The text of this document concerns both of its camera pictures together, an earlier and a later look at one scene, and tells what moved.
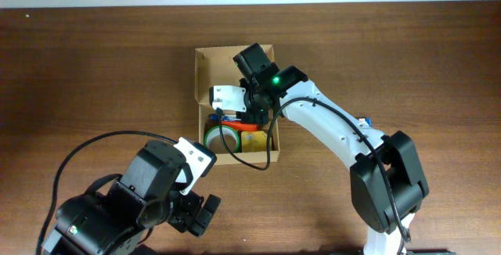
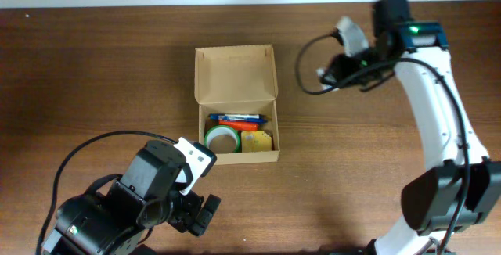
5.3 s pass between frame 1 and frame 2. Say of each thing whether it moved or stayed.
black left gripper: stayed
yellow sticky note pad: stayed
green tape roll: stayed
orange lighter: stayed
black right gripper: moved
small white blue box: moved
